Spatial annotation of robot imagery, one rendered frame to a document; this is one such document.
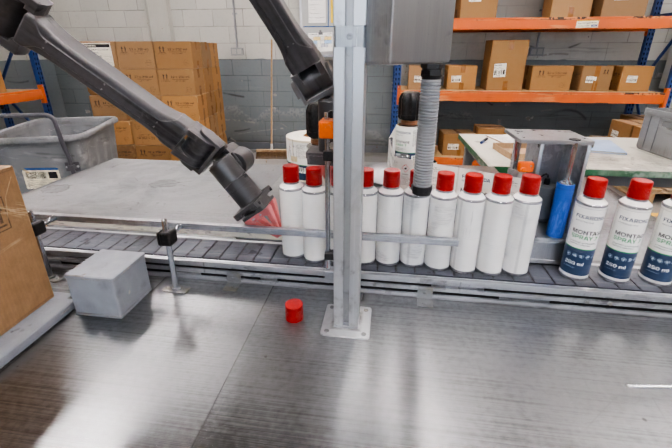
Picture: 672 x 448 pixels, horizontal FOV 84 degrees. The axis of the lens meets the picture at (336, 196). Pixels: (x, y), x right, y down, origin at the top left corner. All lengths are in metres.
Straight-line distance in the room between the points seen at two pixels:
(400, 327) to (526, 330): 0.23
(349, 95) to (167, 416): 0.52
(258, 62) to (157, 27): 1.37
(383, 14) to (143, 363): 0.64
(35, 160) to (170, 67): 1.60
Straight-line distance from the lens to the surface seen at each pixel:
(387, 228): 0.77
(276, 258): 0.84
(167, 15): 5.70
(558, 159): 0.97
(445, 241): 0.76
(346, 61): 0.56
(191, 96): 4.10
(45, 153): 3.08
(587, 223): 0.84
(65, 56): 0.85
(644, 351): 0.86
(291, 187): 0.77
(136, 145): 4.45
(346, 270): 0.66
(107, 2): 6.25
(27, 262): 0.89
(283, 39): 0.74
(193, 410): 0.64
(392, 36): 0.54
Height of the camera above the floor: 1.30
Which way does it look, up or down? 21 degrees down
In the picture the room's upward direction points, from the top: straight up
